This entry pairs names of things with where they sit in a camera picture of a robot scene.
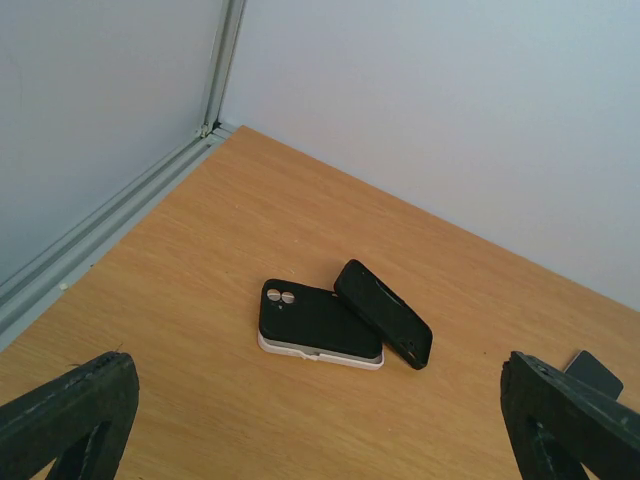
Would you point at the white phone case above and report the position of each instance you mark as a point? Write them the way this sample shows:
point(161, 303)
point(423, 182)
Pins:
point(318, 355)

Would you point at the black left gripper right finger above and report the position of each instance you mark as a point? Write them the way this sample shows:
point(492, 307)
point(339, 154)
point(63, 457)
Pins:
point(560, 428)

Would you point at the black silicone phone case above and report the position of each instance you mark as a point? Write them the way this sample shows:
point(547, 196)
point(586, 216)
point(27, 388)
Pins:
point(385, 312)

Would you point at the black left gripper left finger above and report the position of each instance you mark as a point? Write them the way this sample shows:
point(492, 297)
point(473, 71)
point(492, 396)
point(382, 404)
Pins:
point(77, 424)

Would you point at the aluminium frame rail left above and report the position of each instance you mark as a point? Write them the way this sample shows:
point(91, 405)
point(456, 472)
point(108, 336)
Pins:
point(105, 105)

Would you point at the dark smartphone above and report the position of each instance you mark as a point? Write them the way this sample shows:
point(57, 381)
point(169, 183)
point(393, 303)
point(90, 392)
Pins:
point(586, 368)

